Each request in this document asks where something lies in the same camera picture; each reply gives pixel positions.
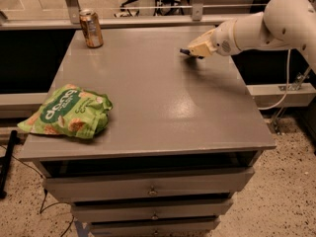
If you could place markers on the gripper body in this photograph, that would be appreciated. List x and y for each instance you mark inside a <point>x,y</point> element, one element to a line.
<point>222,39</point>

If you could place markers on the blue rxbar blueberry wrapper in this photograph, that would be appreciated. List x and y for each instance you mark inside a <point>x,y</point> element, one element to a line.
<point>188,53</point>

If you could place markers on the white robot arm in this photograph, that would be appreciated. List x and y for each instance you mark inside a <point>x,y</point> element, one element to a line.
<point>284,24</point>

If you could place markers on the orange soda can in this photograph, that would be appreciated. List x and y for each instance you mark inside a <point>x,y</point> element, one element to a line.
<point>91,28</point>

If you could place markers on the grey drawer cabinet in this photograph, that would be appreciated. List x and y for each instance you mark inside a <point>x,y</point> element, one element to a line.
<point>187,127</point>

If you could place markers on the green snack chip bag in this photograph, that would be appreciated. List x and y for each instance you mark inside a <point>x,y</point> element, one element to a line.
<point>70,111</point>

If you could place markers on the top drawer knob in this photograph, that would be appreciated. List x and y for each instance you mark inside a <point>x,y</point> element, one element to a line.
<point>152,192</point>

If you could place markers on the drawer knob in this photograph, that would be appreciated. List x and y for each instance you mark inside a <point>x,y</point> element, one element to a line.
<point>154,217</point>
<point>152,192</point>

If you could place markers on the middle drawer knob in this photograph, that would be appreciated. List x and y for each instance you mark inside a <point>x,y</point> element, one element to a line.
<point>154,217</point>

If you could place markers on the black stand leg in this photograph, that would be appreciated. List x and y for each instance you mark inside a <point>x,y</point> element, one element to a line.
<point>5,161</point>

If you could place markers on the grey metal railing frame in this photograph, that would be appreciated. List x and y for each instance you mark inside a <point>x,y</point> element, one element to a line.
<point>64,14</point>

